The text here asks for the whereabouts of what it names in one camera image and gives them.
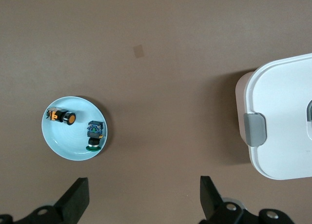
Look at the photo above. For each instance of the light blue round plate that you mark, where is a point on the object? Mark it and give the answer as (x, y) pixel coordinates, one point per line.
(70, 146)

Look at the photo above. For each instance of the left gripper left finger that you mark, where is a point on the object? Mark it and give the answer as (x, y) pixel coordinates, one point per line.
(70, 204)

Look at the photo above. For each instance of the blue black small part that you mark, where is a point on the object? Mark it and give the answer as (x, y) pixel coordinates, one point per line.
(95, 133)

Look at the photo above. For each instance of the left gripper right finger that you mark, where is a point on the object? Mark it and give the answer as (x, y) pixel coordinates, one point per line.
(212, 204)

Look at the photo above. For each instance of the orange push button switch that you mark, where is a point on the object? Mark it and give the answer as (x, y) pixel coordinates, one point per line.
(63, 116)

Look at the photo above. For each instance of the brown square tape patch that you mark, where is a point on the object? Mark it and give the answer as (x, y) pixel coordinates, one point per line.
(139, 51)

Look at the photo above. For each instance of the white lunch box grey clips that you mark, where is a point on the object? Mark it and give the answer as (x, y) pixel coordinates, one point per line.
(282, 107)

